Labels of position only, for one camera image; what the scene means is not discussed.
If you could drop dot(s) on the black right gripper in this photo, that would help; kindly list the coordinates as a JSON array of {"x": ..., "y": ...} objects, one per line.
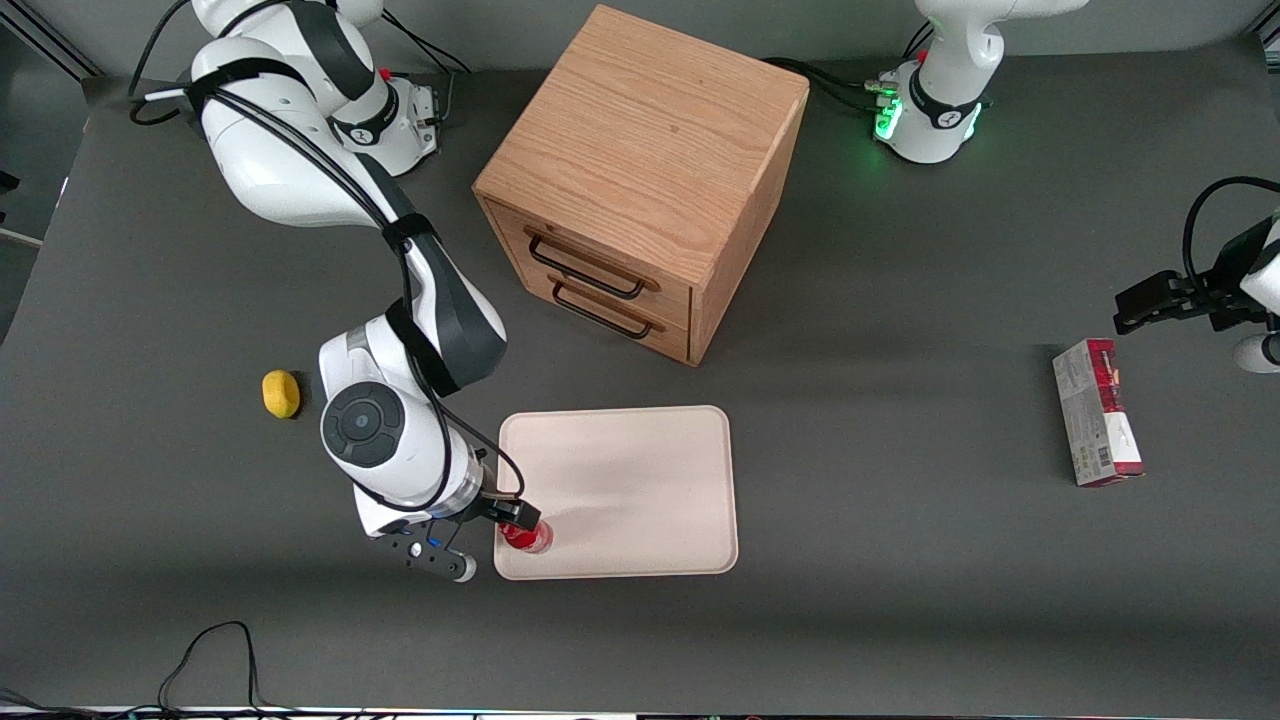
[{"x": 497, "y": 507}]

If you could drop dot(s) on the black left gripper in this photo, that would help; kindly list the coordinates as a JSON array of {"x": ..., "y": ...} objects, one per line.
[{"x": 1222, "y": 288}]

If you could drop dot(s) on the red coke bottle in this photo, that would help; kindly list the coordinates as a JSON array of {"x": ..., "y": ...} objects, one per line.
[{"x": 530, "y": 542}]

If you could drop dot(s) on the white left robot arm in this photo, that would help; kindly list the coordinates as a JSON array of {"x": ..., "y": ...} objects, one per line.
[{"x": 950, "y": 90}]

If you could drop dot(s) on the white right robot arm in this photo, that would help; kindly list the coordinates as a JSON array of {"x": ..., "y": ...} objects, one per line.
[{"x": 270, "y": 160}]

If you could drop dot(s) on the beige plastic tray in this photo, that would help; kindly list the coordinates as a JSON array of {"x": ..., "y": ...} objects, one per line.
[{"x": 640, "y": 480}]

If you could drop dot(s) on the grey and red carton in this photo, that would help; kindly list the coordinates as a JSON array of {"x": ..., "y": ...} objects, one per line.
[{"x": 1095, "y": 420}]

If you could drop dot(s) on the wooden drawer front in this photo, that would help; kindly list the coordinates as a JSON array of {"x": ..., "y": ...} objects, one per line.
[
  {"x": 670, "y": 335},
  {"x": 665, "y": 292}
]

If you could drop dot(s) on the yellow lemon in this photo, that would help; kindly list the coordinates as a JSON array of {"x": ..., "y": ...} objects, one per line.
[{"x": 281, "y": 394}]

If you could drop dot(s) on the wooden drawer cabinet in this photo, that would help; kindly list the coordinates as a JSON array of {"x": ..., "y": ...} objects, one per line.
[{"x": 650, "y": 130}]

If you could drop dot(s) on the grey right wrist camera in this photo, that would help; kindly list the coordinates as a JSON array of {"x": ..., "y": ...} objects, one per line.
[{"x": 425, "y": 555}]

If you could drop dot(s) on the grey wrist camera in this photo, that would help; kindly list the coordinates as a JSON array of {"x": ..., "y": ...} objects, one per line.
[
  {"x": 425, "y": 555},
  {"x": 1258, "y": 353}
]

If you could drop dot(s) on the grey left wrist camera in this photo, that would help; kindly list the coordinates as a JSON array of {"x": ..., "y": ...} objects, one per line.
[{"x": 1258, "y": 353}]

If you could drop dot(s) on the aluminium frame rail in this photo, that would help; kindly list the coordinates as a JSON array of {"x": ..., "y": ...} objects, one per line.
[
  {"x": 1265, "y": 38},
  {"x": 50, "y": 35}
]

